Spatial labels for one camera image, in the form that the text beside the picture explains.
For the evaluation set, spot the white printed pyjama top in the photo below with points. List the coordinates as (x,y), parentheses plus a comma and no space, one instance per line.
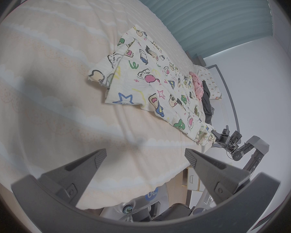
(140,81)

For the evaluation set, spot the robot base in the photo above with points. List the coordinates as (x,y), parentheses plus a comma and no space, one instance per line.
(160,210)

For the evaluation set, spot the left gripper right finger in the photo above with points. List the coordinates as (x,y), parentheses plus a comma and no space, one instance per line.
(208,171)

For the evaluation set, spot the bed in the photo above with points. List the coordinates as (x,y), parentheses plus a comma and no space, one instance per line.
(51,93)

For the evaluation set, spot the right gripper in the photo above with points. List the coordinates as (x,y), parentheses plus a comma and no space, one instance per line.
(222,139)

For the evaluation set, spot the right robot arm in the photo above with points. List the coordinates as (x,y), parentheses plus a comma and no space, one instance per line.
(257,144)

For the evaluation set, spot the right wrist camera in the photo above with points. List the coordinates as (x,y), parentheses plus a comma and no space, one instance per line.
(225,131)

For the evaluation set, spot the grey bedside table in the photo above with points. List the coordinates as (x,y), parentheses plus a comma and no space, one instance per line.
(195,59)

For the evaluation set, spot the pile of clothes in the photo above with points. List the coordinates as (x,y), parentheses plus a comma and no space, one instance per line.
(207,103)

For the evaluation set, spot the blue-green curtain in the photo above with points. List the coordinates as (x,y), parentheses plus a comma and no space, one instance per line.
(208,13)

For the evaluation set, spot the pink garment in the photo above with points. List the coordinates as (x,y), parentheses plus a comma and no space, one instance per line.
(196,85)

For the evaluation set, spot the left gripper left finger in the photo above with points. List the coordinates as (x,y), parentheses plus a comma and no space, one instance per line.
(82,171)

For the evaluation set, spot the white printed pillow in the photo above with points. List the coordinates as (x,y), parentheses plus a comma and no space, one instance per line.
(212,81)

